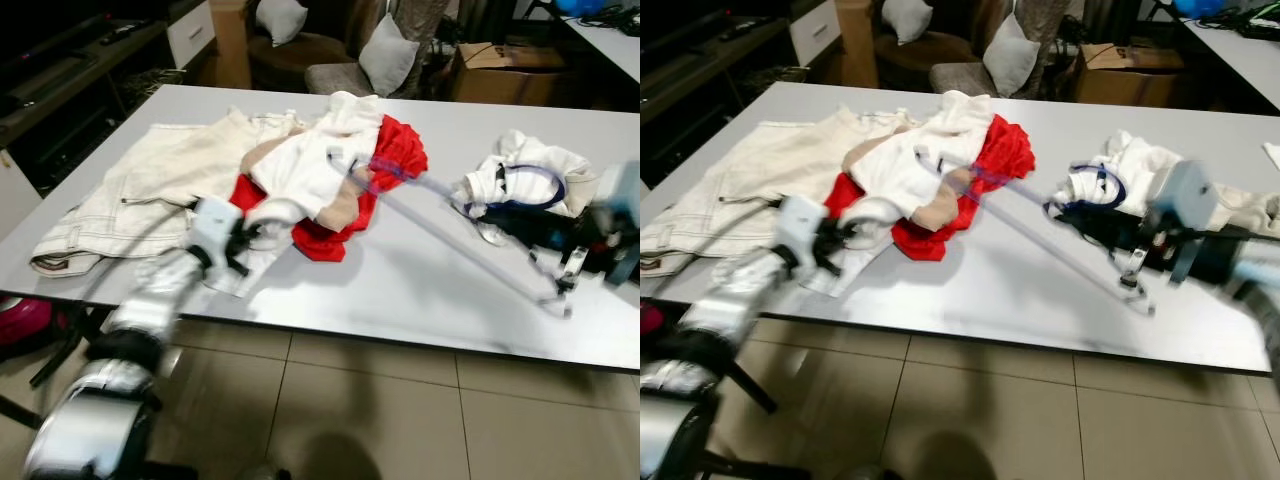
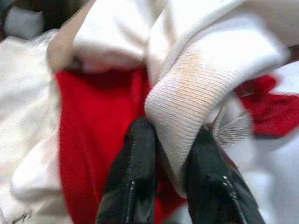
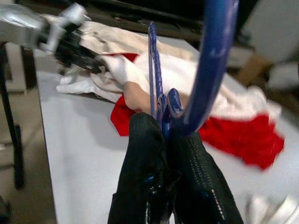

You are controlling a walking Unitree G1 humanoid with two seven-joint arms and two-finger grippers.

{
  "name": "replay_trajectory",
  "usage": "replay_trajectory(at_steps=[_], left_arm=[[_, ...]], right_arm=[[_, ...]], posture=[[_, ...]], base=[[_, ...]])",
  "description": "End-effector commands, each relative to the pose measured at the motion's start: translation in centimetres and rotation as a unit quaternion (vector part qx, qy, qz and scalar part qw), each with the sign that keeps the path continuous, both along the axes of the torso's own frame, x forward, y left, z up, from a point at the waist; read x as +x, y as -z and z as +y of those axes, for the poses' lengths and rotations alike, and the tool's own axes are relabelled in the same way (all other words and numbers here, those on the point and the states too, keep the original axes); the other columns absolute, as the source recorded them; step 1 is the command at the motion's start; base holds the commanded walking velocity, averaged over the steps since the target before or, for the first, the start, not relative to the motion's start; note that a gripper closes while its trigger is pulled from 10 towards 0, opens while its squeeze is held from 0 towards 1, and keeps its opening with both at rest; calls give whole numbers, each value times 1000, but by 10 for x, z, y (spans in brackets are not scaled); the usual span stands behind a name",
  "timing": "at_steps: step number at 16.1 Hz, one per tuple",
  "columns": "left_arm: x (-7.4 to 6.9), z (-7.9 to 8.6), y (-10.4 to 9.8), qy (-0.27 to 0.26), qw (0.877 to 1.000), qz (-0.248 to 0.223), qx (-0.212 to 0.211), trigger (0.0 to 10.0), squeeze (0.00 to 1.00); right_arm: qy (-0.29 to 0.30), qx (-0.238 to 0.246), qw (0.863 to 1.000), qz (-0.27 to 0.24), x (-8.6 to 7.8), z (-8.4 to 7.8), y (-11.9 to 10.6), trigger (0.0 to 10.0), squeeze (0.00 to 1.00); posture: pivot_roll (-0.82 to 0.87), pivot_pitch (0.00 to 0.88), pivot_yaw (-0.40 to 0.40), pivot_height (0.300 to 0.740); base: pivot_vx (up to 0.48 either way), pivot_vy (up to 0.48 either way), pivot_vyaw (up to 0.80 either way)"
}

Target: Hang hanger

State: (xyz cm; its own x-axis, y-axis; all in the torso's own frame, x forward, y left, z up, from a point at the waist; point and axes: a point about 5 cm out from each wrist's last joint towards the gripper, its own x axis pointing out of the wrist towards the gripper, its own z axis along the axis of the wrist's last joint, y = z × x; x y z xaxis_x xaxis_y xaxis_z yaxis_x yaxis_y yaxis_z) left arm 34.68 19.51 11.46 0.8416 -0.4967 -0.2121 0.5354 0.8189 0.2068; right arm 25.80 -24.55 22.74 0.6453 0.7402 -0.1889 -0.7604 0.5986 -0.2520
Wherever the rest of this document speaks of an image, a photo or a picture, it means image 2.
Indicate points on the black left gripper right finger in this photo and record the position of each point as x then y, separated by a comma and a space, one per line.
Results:
215, 191

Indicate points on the cream garment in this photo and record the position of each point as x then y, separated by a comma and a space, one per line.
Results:
23, 116

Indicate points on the white chair cushion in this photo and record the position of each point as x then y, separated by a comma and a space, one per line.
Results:
23, 21

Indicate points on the red garment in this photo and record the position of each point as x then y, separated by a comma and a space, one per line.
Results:
93, 116

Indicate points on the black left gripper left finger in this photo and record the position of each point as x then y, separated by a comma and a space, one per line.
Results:
130, 182

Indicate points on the white garment with navy print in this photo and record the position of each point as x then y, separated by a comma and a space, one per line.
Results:
198, 93

